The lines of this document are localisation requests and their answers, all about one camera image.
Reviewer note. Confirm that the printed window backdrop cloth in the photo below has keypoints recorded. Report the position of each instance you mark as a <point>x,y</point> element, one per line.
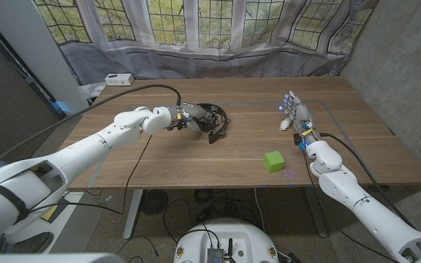
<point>214,62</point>

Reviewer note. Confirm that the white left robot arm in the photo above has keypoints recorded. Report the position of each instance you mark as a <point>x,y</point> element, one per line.
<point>86,149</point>

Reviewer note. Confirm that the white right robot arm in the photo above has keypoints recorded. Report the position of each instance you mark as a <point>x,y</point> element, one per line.
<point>342,182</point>

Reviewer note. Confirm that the white robot torso base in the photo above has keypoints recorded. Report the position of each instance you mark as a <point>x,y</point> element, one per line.
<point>247,237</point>

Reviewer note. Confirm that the black round floor fan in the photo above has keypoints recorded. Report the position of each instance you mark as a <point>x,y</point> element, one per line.
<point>154,202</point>

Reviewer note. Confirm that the white pillar panel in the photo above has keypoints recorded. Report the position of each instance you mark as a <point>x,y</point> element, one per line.
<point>31,44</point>

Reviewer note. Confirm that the green cube block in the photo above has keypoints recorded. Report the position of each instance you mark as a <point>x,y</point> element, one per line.
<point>273,161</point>

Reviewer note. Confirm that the yellow and black pad device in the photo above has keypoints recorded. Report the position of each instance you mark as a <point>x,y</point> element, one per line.
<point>51,213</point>

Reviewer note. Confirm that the white floor cabinet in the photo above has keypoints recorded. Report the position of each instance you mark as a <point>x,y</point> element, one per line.
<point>82,226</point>

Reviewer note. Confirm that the white power strip box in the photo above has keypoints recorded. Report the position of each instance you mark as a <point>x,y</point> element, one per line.
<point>119,79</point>

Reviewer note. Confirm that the black half-moon tambourine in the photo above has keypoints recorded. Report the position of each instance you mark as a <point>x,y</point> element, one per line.
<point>218,133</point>

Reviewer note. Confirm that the grey table leg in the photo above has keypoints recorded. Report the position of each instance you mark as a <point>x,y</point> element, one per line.
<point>316,215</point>

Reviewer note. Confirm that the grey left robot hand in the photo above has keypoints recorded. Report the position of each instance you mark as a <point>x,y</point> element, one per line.
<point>196,111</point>

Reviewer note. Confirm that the white crumpled tissue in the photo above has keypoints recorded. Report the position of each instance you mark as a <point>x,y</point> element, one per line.
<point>285,125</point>

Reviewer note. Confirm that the white table leg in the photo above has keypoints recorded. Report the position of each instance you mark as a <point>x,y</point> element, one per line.
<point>133,215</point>

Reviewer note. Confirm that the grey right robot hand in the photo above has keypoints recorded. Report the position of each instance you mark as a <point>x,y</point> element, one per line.
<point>300,112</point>

